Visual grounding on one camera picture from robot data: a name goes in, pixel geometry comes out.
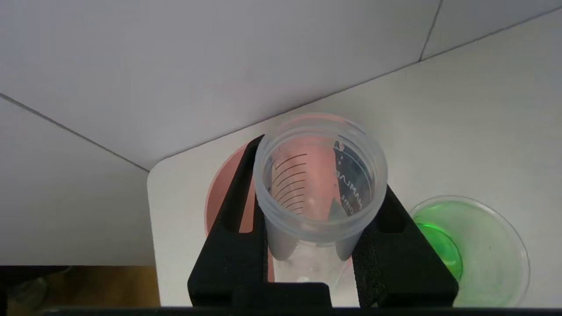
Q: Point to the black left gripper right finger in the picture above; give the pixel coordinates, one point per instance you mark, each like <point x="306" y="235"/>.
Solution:
<point x="404" y="267"/>

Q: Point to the test tube with blue pigment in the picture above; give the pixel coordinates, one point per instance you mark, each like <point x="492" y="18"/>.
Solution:
<point x="316" y="259"/>

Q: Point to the clear glass beaker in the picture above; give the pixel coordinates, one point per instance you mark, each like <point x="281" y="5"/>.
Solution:
<point x="483" y="259"/>

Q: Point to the pink plastic bowl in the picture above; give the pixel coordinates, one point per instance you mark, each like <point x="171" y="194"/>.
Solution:
<point x="224" y="206"/>

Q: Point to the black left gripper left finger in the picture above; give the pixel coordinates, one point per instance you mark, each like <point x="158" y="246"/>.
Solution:
<point x="228" y="259"/>

